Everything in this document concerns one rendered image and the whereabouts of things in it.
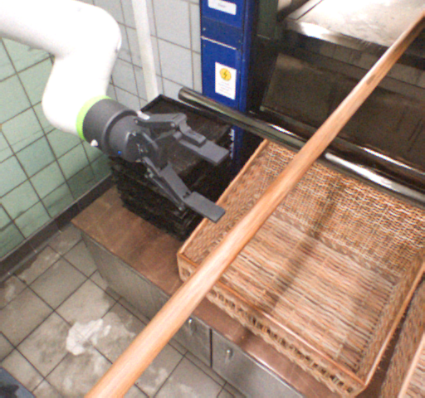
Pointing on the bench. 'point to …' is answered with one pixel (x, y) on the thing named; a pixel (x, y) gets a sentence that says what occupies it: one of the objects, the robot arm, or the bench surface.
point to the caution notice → (225, 80)
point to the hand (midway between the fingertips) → (216, 186)
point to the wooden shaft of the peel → (240, 235)
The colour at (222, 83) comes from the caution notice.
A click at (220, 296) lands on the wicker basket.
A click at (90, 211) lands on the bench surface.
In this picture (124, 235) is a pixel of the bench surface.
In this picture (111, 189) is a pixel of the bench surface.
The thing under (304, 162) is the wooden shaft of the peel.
